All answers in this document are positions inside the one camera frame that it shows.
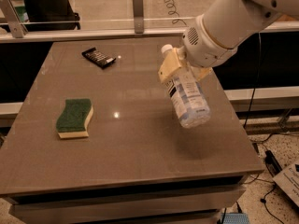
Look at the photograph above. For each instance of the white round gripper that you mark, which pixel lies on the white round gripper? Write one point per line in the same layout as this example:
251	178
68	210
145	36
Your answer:
204	48

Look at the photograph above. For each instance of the clear blue-label plastic bottle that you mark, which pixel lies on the clear blue-label plastic bottle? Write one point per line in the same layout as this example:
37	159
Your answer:
188	100

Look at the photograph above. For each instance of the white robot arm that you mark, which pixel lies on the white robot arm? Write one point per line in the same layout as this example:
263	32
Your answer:
214	36

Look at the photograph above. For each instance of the black snack wrapper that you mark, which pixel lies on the black snack wrapper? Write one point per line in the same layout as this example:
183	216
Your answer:
98	58

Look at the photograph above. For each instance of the green yellow sponge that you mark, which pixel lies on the green yellow sponge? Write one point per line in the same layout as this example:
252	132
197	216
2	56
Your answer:
75	118

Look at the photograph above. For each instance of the black power adapter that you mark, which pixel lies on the black power adapter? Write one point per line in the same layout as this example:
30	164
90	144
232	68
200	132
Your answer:
272	163

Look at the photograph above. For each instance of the grey cabinet drawers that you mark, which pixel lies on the grey cabinet drawers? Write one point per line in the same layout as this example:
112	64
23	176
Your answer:
197	205

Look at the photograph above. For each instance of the white printed sign board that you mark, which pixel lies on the white printed sign board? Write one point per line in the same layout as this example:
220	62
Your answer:
288	181

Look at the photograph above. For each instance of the blue foot pedal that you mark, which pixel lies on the blue foot pedal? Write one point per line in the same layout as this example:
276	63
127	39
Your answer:
235	218

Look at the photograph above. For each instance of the centre metal glass bracket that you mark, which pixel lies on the centre metal glass bracket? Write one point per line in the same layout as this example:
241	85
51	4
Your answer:
138	13

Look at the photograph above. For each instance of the metal glass bracket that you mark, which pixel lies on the metal glass bracket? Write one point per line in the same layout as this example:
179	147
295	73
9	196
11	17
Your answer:
138	13
17	29

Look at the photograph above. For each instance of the left metal glass bracket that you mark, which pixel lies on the left metal glass bracket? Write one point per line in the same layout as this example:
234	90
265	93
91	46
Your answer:
17	29

